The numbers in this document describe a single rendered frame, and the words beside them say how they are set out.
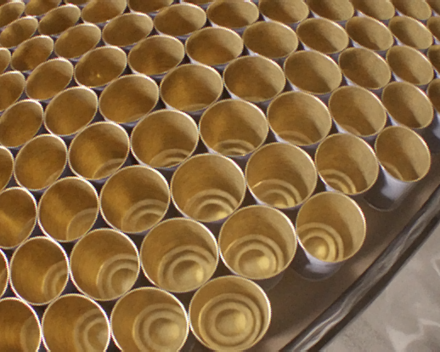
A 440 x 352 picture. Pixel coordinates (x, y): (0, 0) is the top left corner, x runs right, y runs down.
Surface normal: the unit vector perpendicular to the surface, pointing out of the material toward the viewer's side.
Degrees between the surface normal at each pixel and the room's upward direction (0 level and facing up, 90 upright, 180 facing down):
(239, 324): 2
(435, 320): 0
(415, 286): 0
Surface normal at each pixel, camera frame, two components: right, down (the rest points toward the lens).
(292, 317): -0.05, -0.44
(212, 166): -0.15, 0.88
